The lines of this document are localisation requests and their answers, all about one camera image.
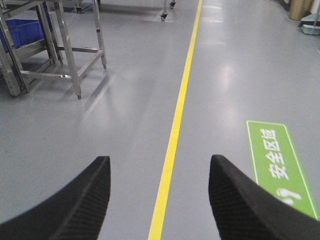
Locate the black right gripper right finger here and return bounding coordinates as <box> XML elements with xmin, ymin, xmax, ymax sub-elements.
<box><xmin>208</xmin><ymin>154</ymin><xmax>320</xmax><ymax>240</ymax></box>

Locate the blue bin under rack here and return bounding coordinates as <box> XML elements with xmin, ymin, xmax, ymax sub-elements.
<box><xmin>6</xmin><ymin>18</ymin><xmax>44</xmax><ymax>49</ymax></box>

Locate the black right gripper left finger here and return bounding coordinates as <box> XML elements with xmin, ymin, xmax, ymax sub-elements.
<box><xmin>0</xmin><ymin>156</ymin><xmax>111</xmax><ymax>240</ymax></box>

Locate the golden cylindrical column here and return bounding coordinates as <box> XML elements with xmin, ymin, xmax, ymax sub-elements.
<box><xmin>289</xmin><ymin>0</ymin><xmax>313</xmax><ymax>21</ymax></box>

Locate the green footprint floor sign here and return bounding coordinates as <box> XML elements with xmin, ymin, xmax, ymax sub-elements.
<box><xmin>246</xmin><ymin>120</ymin><xmax>320</xmax><ymax>220</ymax></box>

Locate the steel table frame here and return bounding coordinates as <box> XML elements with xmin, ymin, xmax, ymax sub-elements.
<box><xmin>0</xmin><ymin>0</ymin><xmax>107</xmax><ymax>99</ymax></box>

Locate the grey dustpan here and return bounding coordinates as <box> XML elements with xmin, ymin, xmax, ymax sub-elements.
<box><xmin>299</xmin><ymin>13</ymin><xmax>320</xmax><ymax>36</ymax></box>

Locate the caster wheel trolley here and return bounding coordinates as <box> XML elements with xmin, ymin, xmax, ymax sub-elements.
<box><xmin>67</xmin><ymin>0</ymin><xmax>177</xmax><ymax>21</ymax></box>

